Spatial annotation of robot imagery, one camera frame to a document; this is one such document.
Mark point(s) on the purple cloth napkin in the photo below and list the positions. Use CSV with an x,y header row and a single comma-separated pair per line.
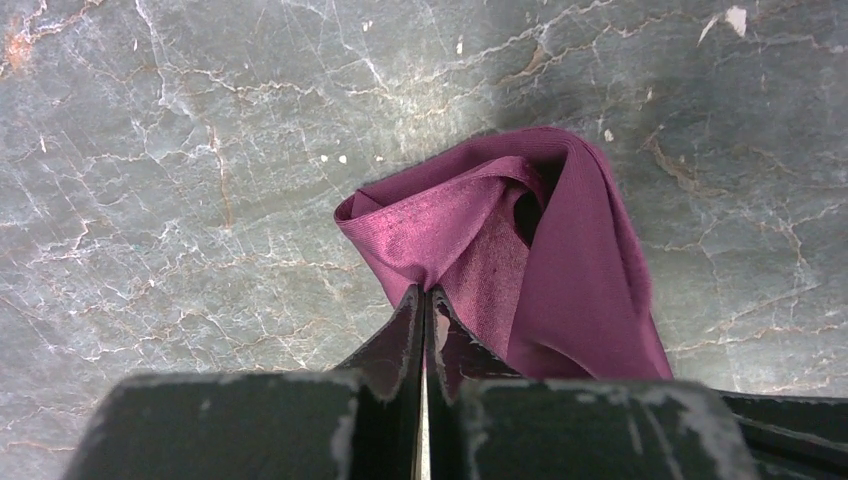
x,y
528,236

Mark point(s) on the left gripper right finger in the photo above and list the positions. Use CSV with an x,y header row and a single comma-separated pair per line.
x,y
486,421

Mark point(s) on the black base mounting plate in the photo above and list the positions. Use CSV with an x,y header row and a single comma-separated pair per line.
x,y
793,437

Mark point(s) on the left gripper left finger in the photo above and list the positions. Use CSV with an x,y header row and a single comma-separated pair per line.
x,y
359,420

